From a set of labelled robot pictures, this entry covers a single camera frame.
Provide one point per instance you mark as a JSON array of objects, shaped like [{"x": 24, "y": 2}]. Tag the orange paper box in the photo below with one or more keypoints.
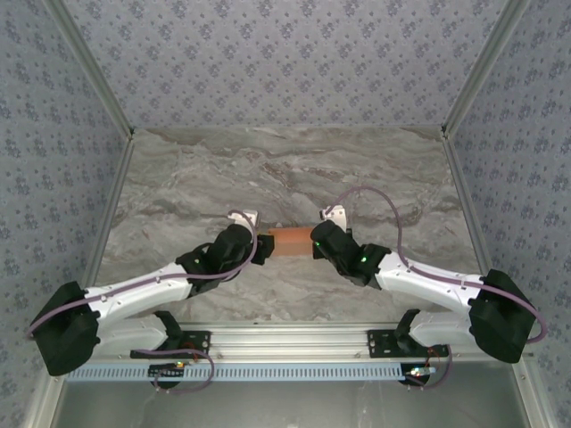
[{"x": 292, "y": 243}]

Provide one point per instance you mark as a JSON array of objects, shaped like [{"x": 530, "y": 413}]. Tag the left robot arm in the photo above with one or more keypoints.
[{"x": 134, "y": 290}]

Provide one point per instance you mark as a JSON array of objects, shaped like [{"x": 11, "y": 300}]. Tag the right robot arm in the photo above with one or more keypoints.
[{"x": 428, "y": 281}]

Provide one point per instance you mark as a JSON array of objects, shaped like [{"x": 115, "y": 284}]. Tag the steel sheet panel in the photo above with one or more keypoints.
[{"x": 285, "y": 405}]

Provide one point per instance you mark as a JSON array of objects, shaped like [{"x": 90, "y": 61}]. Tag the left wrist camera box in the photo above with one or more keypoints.
[{"x": 245, "y": 218}]

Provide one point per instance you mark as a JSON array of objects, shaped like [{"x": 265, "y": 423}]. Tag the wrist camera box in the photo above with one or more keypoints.
[
  {"x": 245, "y": 218},
  {"x": 336, "y": 216}
]

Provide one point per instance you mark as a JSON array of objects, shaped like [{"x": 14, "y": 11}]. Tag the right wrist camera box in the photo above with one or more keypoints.
[{"x": 336, "y": 216}]

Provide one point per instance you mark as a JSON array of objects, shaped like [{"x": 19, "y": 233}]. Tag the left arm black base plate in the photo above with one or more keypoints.
[{"x": 196, "y": 343}]

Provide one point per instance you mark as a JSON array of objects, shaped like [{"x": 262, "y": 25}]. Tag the aluminium mounting rail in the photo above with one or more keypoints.
[{"x": 285, "y": 343}]

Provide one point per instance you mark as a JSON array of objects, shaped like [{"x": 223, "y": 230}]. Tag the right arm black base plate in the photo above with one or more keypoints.
[{"x": 383, "y": 343}]

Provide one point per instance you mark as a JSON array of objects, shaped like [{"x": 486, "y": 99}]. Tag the aluminium frame side rail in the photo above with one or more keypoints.
[
  {"x": 107, "y": 214},
  {"x": 464, "y": 191}
]

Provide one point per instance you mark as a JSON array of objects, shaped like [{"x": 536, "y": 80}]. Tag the aluminium frame corner post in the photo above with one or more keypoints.
[
  {"x": 486, "y": 62},
  {"x": 89, "y": 67}
]

